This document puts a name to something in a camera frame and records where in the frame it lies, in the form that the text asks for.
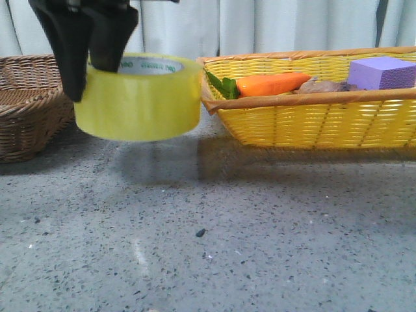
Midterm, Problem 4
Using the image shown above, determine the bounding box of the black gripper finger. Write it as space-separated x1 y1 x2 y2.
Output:
29 1 90 102
83 3 138 72

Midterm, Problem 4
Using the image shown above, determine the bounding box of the yellow packing tape roll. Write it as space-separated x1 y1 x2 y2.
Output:
74 53 203 141

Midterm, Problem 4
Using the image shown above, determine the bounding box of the white pleated curtain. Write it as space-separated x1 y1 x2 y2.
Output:
0 0 416 62

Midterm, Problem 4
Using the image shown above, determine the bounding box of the brown wicker basket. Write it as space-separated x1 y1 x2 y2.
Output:
1 54 74 163

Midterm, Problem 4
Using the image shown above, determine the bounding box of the orange toy carrot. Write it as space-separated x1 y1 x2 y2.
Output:
206 71 312 99

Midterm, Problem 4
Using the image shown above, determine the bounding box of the brown dried leaf object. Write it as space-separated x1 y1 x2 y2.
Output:
294 77 359 94

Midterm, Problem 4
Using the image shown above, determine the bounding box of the small black debris piece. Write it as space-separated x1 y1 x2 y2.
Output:
195 228 206 237

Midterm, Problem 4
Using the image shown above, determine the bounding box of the yellow woven basket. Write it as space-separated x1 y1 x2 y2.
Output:
198 46 415 150

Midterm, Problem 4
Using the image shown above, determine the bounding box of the purple foam block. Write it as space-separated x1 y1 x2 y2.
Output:
347 57 415 90

